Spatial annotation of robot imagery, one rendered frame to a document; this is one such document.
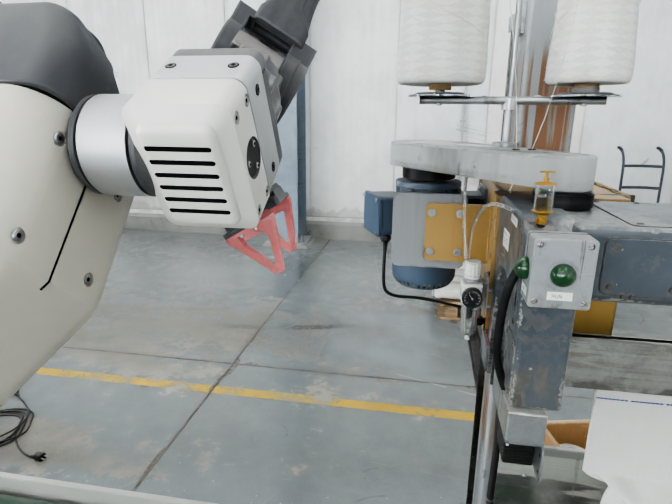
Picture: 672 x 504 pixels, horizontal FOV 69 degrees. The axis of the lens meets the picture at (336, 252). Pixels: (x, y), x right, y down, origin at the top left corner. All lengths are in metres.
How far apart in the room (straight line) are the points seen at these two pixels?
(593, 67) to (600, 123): 5.14
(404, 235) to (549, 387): 0.46
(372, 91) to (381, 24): 0.70
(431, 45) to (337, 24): 5.08
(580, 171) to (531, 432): 0.39
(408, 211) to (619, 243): 0.48
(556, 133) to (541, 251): 0.57
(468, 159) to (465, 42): 0.20
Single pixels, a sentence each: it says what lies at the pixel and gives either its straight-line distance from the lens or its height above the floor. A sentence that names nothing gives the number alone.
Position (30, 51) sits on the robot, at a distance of 0.51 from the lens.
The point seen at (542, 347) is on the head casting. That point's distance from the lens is 0.75.
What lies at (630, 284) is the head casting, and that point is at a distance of 0.75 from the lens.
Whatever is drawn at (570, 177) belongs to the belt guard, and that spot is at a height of 1.39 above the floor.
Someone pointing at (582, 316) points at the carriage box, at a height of 1.10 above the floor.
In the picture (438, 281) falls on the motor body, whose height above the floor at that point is 1.11.
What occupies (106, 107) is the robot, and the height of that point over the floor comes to 1.48.
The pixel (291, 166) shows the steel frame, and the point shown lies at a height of 0.92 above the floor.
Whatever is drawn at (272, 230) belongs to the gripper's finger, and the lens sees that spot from 0.61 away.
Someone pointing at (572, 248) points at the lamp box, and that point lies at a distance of 0.66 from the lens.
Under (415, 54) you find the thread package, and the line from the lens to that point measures 0.94.
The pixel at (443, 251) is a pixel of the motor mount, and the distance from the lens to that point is 1.08.
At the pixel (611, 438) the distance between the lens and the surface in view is 1.06.
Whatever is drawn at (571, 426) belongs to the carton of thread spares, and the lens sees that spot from 2.41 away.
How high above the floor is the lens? 1.47
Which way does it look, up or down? 15 degrees down
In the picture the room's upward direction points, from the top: straight up
